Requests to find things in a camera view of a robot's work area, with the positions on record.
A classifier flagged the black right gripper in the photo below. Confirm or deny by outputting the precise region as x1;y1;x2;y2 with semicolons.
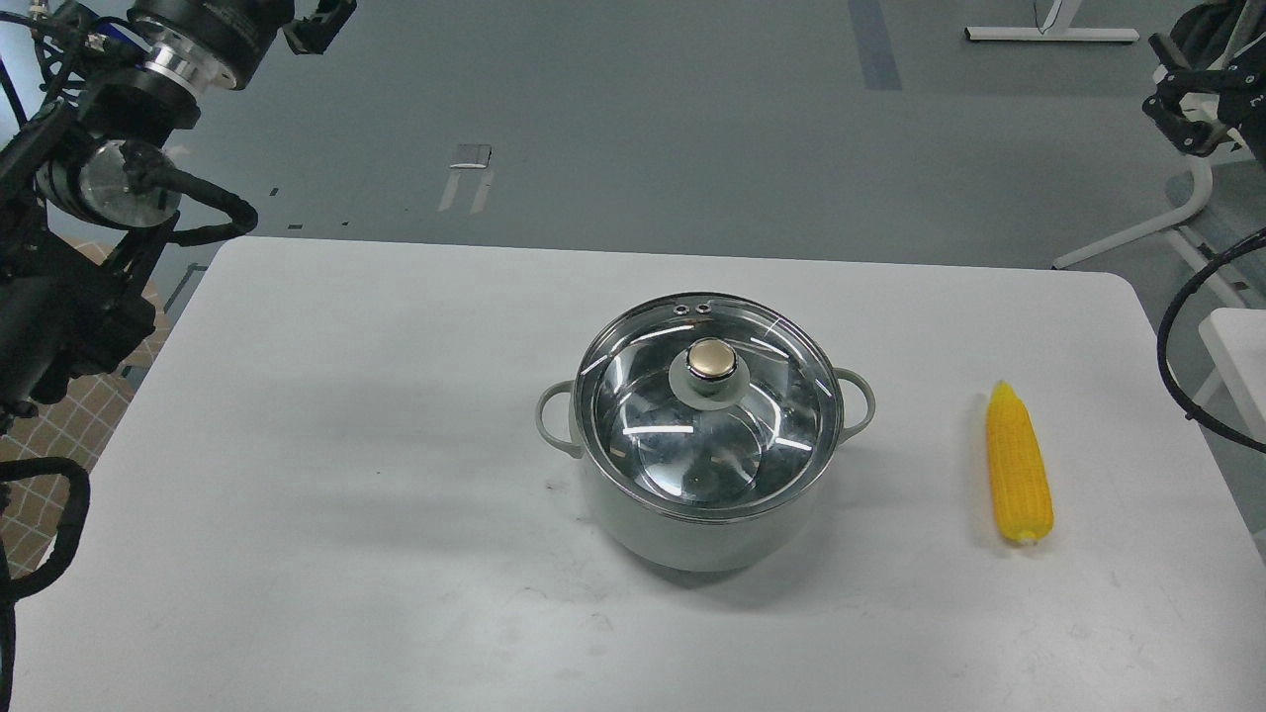
1142;35;1250;157

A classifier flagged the glass pot lid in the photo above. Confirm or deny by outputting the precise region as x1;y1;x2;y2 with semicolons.
571;291;860;521

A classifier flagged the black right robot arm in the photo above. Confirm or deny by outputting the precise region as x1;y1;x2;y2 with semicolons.
1142;1;1265;166

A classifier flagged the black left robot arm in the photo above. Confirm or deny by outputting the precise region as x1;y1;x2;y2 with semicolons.
1;1;357;428

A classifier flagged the yellow corn cob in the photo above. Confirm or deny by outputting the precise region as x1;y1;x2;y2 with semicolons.
985;383;1056;546

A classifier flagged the grey steel cooking pot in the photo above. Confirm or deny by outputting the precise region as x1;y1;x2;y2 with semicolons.
536;291;877;574

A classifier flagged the white office chair base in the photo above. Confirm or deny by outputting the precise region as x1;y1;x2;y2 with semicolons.
1051;0;1266;310

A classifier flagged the white desk foot bar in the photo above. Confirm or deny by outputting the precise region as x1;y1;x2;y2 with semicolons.
963;1;1139;46

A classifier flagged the checkered brown floor mat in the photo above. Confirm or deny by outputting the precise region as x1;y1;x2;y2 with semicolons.
3;281;171;578

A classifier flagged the black cable loop right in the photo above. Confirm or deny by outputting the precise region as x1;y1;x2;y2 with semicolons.
1156;226;1266;456

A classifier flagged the black cable loop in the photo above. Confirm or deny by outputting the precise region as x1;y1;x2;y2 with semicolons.
1156;226;1266;456
0;457;92;712

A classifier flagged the black cable loop left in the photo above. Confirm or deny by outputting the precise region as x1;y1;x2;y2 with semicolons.
0;457;92;712

